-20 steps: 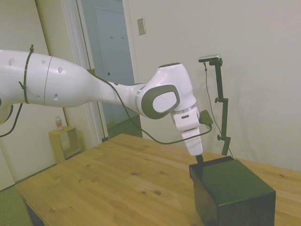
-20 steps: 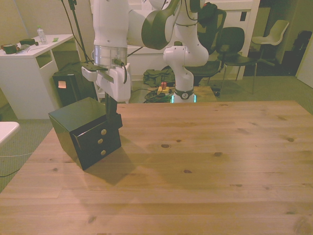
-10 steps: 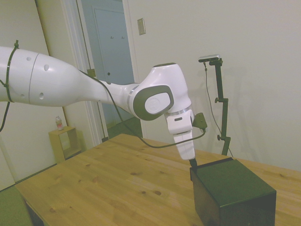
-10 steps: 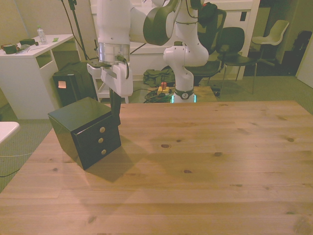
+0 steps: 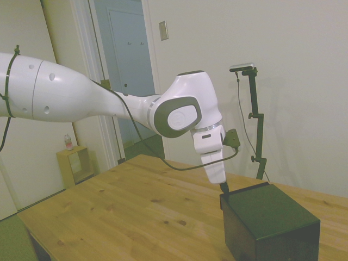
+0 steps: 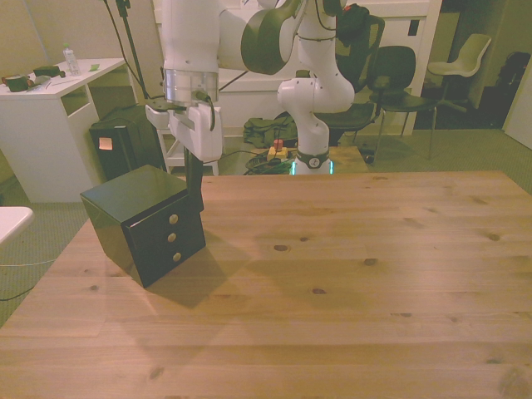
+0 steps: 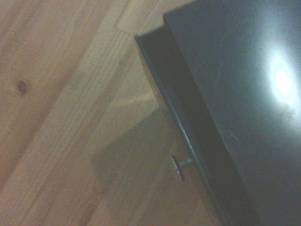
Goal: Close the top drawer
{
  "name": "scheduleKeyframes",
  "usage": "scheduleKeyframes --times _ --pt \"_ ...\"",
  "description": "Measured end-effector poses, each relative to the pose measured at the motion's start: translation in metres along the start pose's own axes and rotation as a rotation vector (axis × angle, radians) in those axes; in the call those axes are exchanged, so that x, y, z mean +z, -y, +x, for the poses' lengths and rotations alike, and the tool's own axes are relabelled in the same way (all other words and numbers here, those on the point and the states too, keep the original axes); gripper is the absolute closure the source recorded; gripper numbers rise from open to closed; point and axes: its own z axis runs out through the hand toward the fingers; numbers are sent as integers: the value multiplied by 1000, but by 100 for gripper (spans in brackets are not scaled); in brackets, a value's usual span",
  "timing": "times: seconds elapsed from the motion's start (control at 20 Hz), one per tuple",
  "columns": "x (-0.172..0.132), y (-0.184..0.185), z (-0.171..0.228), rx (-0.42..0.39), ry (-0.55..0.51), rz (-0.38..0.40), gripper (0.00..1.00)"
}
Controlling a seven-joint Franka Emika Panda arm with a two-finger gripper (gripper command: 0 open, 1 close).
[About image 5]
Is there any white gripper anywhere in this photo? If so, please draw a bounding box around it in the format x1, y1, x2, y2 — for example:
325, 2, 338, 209
199, 147, 229, 194

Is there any black drawer cabinet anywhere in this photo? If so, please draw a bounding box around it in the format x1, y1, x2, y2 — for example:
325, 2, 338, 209
219, 182, 321, 261

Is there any blue door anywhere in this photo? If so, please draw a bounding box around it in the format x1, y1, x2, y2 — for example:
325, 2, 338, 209
108, 7, 156, 145

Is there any wooden cube shelf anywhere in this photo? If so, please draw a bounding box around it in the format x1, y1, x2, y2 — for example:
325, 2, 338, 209
55, 145, 95, 189

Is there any clear bottle red liquid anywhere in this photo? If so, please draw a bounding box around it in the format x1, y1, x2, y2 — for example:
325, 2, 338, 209
63, 133, 74, 151

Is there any dark wrist camera box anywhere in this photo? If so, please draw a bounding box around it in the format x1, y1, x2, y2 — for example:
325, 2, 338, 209
222, 128, 242, 150

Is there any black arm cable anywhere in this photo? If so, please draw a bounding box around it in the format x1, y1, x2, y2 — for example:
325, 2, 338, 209
0, 78, 241, 172

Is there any black camera stand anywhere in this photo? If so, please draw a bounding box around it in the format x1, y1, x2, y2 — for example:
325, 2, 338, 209
241, 68, 269, 181

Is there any grey exterior camera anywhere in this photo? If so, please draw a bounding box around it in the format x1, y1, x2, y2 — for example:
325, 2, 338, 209
229, 62, 257, 73

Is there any metal wall switch plate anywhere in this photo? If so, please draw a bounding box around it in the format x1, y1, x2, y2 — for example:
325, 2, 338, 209
158, 21, 169, 42

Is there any white door frame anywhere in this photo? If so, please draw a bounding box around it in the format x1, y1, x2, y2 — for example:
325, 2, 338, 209
70, 0, 175, 171

